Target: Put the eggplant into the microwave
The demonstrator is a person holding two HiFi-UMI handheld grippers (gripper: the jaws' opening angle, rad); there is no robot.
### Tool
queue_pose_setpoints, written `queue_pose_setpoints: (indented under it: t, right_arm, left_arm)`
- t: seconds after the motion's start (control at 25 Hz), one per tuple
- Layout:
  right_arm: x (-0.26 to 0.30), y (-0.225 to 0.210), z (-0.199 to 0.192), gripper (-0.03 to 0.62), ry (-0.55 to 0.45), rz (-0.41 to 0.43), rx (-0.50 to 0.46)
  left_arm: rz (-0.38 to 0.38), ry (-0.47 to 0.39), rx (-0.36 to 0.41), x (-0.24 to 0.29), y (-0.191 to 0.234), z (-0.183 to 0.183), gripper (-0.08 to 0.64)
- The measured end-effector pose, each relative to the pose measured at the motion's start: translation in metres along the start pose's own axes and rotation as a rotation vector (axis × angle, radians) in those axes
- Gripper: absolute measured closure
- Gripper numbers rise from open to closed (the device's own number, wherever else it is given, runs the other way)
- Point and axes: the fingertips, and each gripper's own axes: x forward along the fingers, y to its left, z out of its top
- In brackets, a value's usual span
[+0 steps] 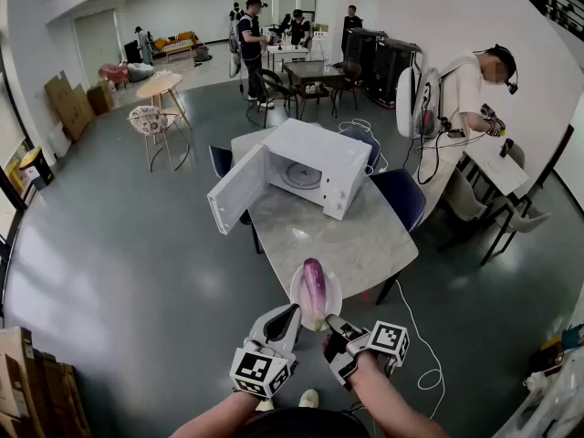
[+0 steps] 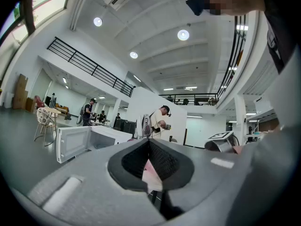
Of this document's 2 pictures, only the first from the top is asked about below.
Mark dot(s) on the grey chair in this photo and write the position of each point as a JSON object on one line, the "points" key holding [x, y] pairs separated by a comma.
{"points": [[524, 219]]}

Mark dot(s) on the round wooden table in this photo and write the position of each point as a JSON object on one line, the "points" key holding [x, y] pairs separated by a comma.
{"points": [[159, 85]]}

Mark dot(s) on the dark blue padded chair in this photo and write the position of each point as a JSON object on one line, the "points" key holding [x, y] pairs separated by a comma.
{"points": [[401, 194], [221, 160], [360, 137]]}

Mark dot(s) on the dark wicker chair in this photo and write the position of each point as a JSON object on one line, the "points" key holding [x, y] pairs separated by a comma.
{"points": [[274, 89], [349, 73]]}

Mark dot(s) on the pink chair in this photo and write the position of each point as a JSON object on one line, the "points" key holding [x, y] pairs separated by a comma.
{"points": [[114, 73]]}

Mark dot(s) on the small white table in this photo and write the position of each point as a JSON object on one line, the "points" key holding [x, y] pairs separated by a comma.
{"points": [[287, 50]]}

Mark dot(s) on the brown cardboard box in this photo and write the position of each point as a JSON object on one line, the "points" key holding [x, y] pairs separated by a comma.
{"points": [[100, 98]]}

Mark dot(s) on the black cabinet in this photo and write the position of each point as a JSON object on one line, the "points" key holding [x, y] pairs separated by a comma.
{"points": [[388, 71], [360, 48]]}

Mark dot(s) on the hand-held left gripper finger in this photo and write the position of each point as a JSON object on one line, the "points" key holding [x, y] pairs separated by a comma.
{"points": [[261, 324], [297, 331]]}

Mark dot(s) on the person's right forearm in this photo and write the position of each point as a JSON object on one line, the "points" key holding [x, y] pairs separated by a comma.
{"points": [[383, 399]]}

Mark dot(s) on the person's left forearm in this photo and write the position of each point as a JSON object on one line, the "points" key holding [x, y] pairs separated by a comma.
{"points": [[219, 415]]}

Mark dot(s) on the yellow and black bin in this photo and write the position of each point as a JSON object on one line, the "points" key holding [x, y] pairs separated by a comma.
{"points": [[36, 169]]}

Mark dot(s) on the white microwave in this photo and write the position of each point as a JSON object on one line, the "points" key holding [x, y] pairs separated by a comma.
{"points": [[319, 144]]}

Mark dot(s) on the flat cardboard sheets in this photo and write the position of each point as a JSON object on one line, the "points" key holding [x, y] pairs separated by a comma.
{"points": [[68, 103]]}

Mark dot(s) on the purple eggplant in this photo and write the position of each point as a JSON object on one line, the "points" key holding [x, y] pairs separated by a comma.
{"points": [[312, 285]]}

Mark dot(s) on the white desk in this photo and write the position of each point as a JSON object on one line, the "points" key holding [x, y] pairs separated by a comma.
{"points": [[497, 171]]}

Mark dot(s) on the yellow cushioned wooden sofa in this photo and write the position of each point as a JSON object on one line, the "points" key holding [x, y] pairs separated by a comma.
{"points": [[175, 44]]}

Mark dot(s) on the dark square table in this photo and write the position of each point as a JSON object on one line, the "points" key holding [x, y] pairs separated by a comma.
{"points": [[312, 72]]}

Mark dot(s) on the person's black clothing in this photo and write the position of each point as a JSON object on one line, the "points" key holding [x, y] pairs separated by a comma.
{"points": [[296, 422]]}

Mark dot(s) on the white backpack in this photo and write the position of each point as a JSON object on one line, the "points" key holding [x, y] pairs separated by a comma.
{"points": [[406, 103], [234, 48]]}

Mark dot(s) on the white beanbag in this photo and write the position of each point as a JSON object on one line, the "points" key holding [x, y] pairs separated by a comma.
{"points": [[140, 71]]}

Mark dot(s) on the person's right shoe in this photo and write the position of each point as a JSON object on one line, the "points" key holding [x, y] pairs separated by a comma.
{"points": [[309, 397]]}

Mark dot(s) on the white plate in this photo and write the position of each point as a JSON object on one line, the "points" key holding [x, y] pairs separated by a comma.
{"points": [[335, 295]]}

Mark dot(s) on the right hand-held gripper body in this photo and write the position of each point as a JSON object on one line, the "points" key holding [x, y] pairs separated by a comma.
{"points": [[388, 340]]}

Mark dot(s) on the floral cushioned chair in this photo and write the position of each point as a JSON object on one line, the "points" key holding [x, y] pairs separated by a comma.
{"points": [[146, 121]]}

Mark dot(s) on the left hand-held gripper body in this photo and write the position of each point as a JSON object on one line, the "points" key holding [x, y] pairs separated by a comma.
{"points": [[255, 368]]}

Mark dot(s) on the stack of cardboard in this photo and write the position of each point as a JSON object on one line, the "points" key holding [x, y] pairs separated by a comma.
{"points": [[27, 381]]}

